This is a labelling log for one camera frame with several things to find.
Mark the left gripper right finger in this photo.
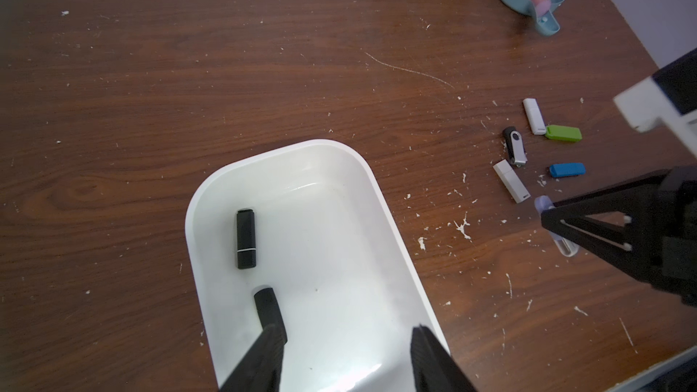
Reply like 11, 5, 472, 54
410, 325, 477, 392

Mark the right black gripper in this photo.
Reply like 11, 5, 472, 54
540, 166, 696, 307

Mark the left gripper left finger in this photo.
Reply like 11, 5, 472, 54
219, 287, 288, 391

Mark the blue usb drive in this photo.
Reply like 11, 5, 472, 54
548, 163, 586, 179

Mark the white usb drive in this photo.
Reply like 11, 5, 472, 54
493, 160, 531, 203
523, 98, 546, 135

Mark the black swivel usb drive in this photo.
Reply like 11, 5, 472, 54
503, 126, 527, 167

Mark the green usb drive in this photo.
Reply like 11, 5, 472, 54
545, 124, 583, 143

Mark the white plastic storage box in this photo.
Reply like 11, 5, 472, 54
185, 140, 442, 391

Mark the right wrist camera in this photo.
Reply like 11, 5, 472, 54
614, 50, 696, 154

